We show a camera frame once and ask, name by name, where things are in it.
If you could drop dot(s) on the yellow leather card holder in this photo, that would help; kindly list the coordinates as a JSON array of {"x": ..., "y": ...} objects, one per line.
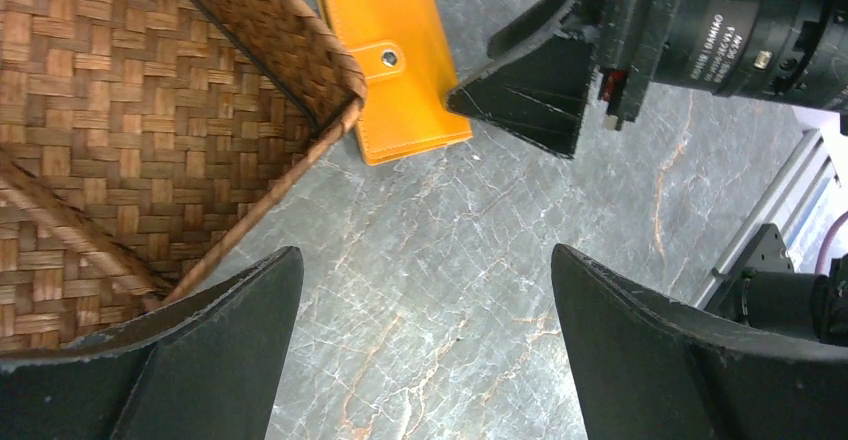
[{"x": 403, "y": 52}]

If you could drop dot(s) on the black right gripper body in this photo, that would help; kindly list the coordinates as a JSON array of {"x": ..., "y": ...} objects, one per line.
[{"x": 633, "y": 35}]

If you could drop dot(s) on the brown woven basket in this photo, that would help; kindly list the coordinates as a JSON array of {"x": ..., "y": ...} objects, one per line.
[{"x": 141, "y": 140}]

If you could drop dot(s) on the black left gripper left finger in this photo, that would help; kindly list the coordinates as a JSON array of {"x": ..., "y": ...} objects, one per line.
[{"x": 205, "y": 367}]

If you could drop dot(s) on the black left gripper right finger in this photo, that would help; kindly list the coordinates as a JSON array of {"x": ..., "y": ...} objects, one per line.
[{"x": 646, "y": 366}]

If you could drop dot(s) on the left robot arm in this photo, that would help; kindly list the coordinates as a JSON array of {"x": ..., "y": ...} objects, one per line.
[{"x": 765, "y": 359}]

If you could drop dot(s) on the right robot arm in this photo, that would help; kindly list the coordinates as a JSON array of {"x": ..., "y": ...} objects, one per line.
[{"x": 785, "y": 51}]

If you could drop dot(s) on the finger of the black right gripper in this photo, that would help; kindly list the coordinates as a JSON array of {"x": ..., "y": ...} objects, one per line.
[{"x": 535, "y": 85}]

